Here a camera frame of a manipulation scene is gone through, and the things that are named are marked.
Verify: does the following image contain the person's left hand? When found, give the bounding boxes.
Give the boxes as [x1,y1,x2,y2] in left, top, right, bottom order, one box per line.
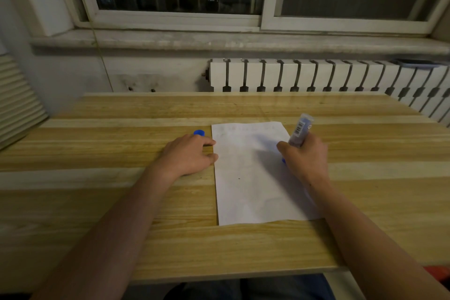
[154,134,219,181]

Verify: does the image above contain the person's right hand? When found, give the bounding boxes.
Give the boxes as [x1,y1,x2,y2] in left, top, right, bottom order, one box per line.
[277,133,330,186]

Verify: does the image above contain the blue glue stick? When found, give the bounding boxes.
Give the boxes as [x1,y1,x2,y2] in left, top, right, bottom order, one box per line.
[281,113,314,164]

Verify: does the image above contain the person's left forearm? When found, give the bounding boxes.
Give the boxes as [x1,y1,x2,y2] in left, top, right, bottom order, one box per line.
[31,163,176,300]

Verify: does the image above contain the person's right forearm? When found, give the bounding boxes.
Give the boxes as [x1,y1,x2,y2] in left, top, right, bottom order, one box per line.
[304,178,450,300]

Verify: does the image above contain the white paper sheet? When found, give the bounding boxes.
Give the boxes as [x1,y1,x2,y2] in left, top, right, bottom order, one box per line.
[211,121,321,226]

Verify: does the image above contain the white radiator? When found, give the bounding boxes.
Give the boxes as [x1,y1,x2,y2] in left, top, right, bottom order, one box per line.
[206,58,450,127]

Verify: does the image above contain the stone window sill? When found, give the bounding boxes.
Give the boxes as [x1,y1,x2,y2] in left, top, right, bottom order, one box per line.
[30,29,450,56]

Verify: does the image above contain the person's blue trousers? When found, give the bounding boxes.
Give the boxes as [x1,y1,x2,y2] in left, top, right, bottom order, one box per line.
[163,274,336,300]

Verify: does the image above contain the dark tray on radiator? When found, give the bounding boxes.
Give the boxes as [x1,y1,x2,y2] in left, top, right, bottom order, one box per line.
[391,59,442,68]

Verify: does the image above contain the red object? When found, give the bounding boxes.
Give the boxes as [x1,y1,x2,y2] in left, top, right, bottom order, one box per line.
[424,266,450,284]

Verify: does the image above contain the white ribbed panel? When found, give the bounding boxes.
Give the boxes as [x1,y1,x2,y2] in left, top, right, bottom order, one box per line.
[0,53,49,151]

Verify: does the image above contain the thin hanging cord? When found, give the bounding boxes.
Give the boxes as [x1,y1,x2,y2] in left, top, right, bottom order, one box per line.
[88,20,114,93]

